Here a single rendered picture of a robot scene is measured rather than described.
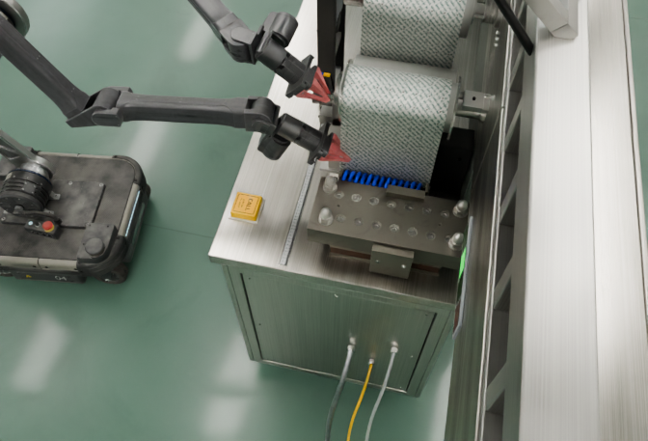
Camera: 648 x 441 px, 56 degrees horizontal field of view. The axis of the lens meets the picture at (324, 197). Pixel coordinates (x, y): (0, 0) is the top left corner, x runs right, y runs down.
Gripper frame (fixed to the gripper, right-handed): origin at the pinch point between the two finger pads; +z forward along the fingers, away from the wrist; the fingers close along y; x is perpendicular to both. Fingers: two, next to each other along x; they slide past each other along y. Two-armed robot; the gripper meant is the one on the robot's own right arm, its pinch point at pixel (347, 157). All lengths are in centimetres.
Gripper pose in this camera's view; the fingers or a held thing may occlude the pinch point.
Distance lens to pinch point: 155.1
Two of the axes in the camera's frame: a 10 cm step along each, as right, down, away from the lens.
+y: -2.1, 8.1, -5.4
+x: 4.7, -4.0, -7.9
